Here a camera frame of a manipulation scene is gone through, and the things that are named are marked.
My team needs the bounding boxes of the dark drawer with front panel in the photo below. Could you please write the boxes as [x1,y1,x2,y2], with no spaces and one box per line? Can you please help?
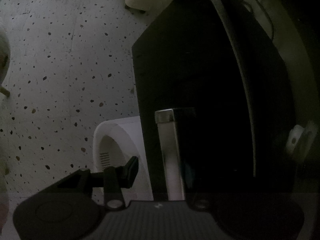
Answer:
[132,0,299,200]

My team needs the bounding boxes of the white plastic stool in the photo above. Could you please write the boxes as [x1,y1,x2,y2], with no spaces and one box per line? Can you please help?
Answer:
[93,116,153,205]

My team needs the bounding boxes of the white round knob fixture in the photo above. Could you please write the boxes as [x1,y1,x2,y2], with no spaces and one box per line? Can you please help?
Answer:
[286,122,318,160]

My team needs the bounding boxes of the metal drawer handle bar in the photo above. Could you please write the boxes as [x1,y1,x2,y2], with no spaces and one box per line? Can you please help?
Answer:
[155,108,185,201]

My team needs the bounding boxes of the black cable on wall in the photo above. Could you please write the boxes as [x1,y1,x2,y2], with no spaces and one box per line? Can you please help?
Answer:
[240,0,276,42]

